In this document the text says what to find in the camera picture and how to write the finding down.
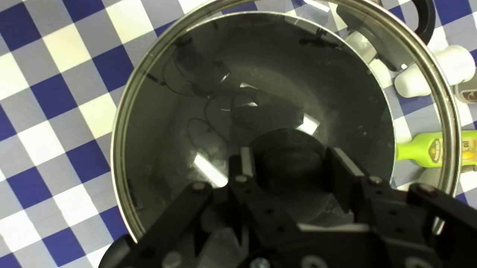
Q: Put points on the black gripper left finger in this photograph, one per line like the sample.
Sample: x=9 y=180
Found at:
x=184 y=217

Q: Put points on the blue white checkered tablecloth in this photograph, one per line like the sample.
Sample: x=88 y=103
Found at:
x=50 y=124

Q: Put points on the small white bottle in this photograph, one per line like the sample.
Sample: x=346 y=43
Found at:
x=455 y=64

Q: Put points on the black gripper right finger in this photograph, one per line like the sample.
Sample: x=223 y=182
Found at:
x=422 y=223

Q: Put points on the black cooking pot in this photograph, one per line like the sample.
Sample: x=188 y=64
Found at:
x=425 y=22

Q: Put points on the glass lid black knob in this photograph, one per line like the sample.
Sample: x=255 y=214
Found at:
x=291 y=164

